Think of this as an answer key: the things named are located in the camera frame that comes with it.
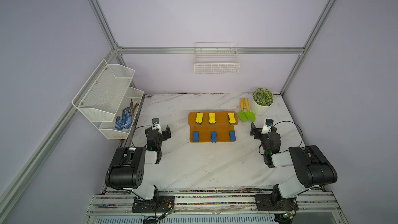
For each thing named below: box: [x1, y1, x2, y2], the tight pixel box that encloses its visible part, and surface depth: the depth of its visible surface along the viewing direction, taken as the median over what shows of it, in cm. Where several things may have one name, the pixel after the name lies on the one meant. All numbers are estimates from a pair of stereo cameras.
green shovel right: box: [244, 97, 256, 122], surface depth 111 cm
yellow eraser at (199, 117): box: [195, 112, 204, 124], surface depth 90 cm
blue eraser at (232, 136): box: [229, 130, 237, 142], surface depth 98 cm
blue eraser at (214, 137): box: [210, 131, 218, 143], surface depth 97 cm
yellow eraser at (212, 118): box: [208, 112, 217, 124], surface depth 88 cm
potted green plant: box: [251, 87, 274, 116], surface depth 103 cm
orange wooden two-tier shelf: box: [188, 110, 239, 143], surface depth 96 cm
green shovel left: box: [237, 97, 248, 122], surface depth 113 cm
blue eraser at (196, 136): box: [192, 131, 200, 143], surface depth 97 cm
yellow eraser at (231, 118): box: [228, 112, 236, 125], surface depth 90 cm
